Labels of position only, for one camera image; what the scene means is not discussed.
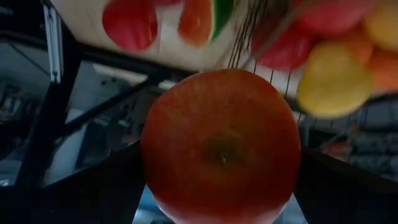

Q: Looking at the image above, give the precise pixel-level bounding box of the watermelon slice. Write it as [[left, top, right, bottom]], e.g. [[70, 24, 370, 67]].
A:
[[177, 0, 236, 48]]

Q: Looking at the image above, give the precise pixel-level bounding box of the gold wire basket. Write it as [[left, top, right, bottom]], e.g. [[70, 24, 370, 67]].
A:
[[226, 0, 398, 125]]

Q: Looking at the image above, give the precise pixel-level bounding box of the orange red peach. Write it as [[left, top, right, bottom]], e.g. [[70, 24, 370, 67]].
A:
[[140, 68, 302, 224]]

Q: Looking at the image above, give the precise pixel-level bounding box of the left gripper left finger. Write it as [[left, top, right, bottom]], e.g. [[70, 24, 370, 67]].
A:
[[0, 141, 146, 224]]

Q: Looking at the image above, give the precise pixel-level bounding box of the black aluminium table frame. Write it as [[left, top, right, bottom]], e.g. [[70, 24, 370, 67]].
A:
[[0, 0, 200, 190]]

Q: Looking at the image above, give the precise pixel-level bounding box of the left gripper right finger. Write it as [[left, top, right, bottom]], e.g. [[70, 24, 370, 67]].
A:
[[294, 147, 398, 224]]

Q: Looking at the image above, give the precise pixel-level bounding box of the red orange tomato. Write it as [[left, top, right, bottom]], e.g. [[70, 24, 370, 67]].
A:
[[294, 0, 377, 34]]

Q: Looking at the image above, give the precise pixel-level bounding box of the white flat bar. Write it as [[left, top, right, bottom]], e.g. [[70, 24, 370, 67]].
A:
[[42, 4, 65, 83]]

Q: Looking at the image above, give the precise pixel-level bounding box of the yellow bell pepper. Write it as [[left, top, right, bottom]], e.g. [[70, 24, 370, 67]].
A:
[[297, 40, 373, 119]]

